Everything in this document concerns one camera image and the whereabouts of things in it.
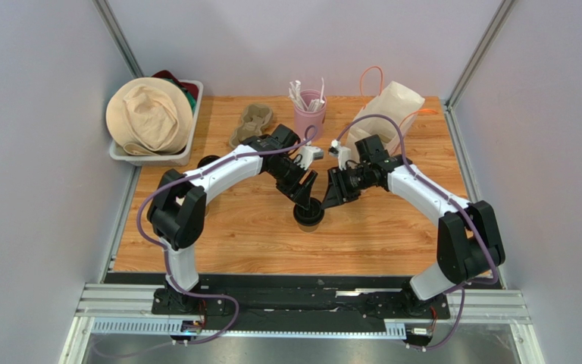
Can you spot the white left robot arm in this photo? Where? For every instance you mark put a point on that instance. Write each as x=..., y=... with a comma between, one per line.
x=177, y=209

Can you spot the white paper takeout bag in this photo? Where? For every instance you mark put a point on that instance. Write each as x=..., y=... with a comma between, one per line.
x=388, y=115

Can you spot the stack of black lids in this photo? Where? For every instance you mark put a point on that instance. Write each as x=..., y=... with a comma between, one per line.
x=207, y=160

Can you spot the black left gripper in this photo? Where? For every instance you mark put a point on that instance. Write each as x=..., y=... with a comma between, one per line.
x=303, y=196

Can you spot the beige bucket hat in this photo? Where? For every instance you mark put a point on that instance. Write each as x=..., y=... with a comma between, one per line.
x=149, y=116

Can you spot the dark red cloth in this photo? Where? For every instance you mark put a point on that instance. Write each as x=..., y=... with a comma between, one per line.
x=165, y=73

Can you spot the pink straw holder cup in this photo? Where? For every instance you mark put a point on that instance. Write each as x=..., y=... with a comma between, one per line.
x=309, y=123

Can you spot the white plastic basket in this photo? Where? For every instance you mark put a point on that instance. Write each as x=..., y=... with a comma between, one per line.
x=181, y=158

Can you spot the black plastic cup lid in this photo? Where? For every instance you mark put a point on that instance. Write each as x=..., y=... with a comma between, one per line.
x=311, y=216

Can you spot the green cloth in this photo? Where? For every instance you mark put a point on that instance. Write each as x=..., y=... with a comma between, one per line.
x=189, y=90

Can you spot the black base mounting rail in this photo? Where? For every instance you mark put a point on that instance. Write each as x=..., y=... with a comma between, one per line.
x=291, y=303

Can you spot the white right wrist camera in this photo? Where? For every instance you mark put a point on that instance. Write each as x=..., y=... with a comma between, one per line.
x=341, y=153

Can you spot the lower cardboard cup carrier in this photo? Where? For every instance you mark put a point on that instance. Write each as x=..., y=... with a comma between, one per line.
x=253, y=120

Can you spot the wrapped white straw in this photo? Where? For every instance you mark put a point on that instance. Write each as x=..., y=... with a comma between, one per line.
x=321, y=96
x=295, y=89
x=315, y=105

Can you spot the aluminium frame post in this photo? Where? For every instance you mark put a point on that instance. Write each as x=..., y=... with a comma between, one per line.
x=114, y=28
x=478, y=55

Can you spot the aluminium frame post left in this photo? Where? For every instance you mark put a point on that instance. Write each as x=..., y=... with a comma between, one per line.
x=114, y=28

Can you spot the aluminium frame post right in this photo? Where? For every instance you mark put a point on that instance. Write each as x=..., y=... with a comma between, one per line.
x=478, y=55

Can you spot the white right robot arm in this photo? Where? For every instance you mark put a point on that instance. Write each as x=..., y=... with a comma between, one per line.
x=468, y=239

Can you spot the brown paper cup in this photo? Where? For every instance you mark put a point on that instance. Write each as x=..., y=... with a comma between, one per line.
x=308, y=228

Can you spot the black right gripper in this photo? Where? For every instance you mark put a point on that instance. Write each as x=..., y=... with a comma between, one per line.
x=338, y=183

